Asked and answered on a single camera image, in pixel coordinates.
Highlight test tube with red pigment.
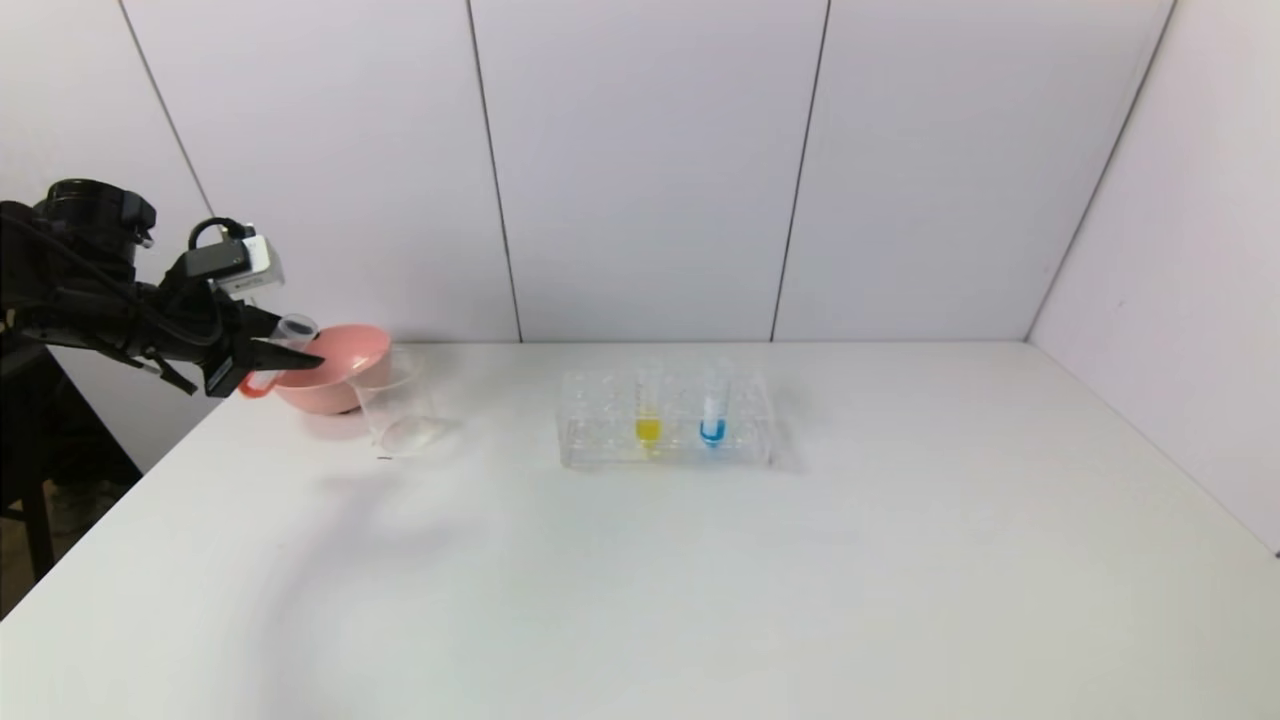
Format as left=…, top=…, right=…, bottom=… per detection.
left=237, top=313, right=321, bottom=400

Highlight test tube with yellow pigment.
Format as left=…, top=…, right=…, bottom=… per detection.
left=633, top=364, right=664, bottom=454

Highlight test tube with blue pigment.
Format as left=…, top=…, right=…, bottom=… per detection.
left=699, top=361, right=729, bottom=449

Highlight clear acrylic test tube rack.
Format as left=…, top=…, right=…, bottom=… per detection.
left=557, top=369, right=775, bottom=470

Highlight clear glass beaker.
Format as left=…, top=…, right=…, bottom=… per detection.
left=350, top=349, right=444, bottom=459

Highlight pink bowl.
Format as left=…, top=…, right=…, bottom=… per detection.
left=268, top=323, right=393, bottom=417

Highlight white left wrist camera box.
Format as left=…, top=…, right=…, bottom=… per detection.
left=185, top=224, right=285, bottom=297

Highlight black camera cable loop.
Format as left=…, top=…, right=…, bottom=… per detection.
left=187, top=217, right=252, bottom=252

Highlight black furniture frame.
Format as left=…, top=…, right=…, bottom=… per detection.
left=0, top=340, right=142, bottom=583

